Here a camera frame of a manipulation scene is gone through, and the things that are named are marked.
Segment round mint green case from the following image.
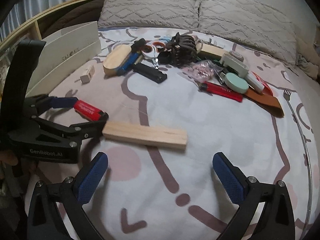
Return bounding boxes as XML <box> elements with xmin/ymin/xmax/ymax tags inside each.
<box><xmin>223</xmin><ymin>73</ymin><xmax>249</xmax><ymax>94</ymax></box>

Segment dark washi tape roll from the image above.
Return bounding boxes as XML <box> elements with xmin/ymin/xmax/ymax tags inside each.
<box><xmin>229</xmin><ymin>50</ymin><xmax>244</xmax><ymax>62</ymax></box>

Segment brown blanket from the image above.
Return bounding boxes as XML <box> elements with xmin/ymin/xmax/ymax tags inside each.
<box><xmin>38</xmin><ymin>0</ymin><xmax>104</xmax><ymax>38</ymax></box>

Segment oval wooden block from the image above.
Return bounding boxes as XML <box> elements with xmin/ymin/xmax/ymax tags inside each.
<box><xmin>103</xmin><ymin>44</ymin><xmax>131</xmax><ymax>77</ymax></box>

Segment sage green plastic tray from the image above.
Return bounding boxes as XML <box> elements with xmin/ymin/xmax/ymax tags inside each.
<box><xmin>220</xmin><ymin>53</ymin><xmax>249</xmax><ymax>78</ymax></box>

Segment beige pillow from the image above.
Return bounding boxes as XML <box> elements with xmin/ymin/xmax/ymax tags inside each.
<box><xmin>98</xmin><ymin>0</ymin><xmax>200</xmax><ymax>30</ymax></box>
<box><xmin>199</xmin><ymin>0</ymin><xmax>297</xmax><ymax>65</ymax></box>

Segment bag of pink beads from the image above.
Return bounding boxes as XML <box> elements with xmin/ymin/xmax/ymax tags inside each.
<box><xmin>181</xmin><ymin>60</ymin><xmax>215</xmax><ymax>82</ymax></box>

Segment brown leather strap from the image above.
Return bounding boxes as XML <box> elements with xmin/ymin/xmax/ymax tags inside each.
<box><xmin>243</xmin><ymin>88</ymin><xmax>285</xmax><ymax>118</ymax></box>

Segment left beige pillow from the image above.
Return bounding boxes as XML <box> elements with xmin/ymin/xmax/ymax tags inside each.
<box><xmin>98</xmin><ymin>0</ymin><xmax>200</xmax><ymax>30</ymax></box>

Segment wooden shelf headboard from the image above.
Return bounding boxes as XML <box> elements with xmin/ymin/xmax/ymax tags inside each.
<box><xmin>1</xmin><ymin>0</ymin><xmax>87</xmax><ymax>54</ymax></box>

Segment black rectangular case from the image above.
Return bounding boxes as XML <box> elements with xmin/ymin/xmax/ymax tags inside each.
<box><xmin>131</xmin><ymin>63</ymin><xmax>167</xmax><ymax>84</ymax></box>

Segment red lighter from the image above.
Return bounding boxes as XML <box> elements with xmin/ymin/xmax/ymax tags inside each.
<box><xmin>73</xmin><ymin>100</ymin><xmax>108</xmax><ymax>121</ymax></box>
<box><xmin>197</xmin><ymin>81</ymin><xmax>243</xmax><ymax>102</ymax></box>

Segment white orange scissors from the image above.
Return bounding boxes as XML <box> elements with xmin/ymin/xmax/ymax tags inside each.
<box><xmin>142</xmin><ymin>41</ymin><xmax>165</xmax><ymax>69</ymax></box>

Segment grey curtain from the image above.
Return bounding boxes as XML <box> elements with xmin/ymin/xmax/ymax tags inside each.
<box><xmin>1</xmin><ymin>0</ymin><xmax>70</xmax><ymax>40</ymax></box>

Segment red snack packet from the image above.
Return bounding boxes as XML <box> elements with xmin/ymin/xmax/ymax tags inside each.
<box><xmin>253</xmin><ymin>72</ymin><xmax>273</xmax><ymax>96</ymax></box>

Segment long wooden block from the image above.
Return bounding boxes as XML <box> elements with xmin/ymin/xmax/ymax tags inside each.
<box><xmin>102</xmin><ymin>121</ymin><xmax>188</xmax><ymax>150</ymax></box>

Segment long metal fork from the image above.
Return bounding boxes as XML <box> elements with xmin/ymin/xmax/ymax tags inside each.
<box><xmin>283</xmin><ymin>88</ymin><xmax>313</xmax><ymax>227</ymax></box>

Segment small wooden cube stamp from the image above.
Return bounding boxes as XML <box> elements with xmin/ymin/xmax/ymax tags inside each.
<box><xmin>80</xmin><ymin>65</ymin><xmax>95</xmax><ymax>85</ymax></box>

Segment flat wooden piece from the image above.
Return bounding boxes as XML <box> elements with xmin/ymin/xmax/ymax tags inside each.
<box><xmin>198</xmin><ymin>44</ymin><xmax>227</xmax><ymax>60</ymax></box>

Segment right beige pillow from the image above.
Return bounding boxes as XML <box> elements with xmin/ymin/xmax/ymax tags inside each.
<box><xmin>199</xmin><ymin>0</ymin><xmax>297</xmax><ymax>65</ymax></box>

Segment cartoon print blanket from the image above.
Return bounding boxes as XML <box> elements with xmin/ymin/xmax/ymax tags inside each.
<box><xmin>52</xmin><ymin>28</ymin><xmax>319</xmax><ymax>239</ymax></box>

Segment blue rectangular case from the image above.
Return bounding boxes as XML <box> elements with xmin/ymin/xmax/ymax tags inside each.
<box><xmin>116</xmin><ymin>53</ymin><xmax>141</xmax><ymax>76</ymax></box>

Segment white tube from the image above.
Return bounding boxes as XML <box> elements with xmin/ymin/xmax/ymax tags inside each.
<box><xmin>244</xmin><ymin>72</ymin><xmax>264</xmax><ymax>93</ymax></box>

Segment white shoe box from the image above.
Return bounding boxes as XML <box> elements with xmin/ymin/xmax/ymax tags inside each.
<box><xmin>26</xmin><ymin>21</ymin><xmax>101</xmax><ymax>96</ymax></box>

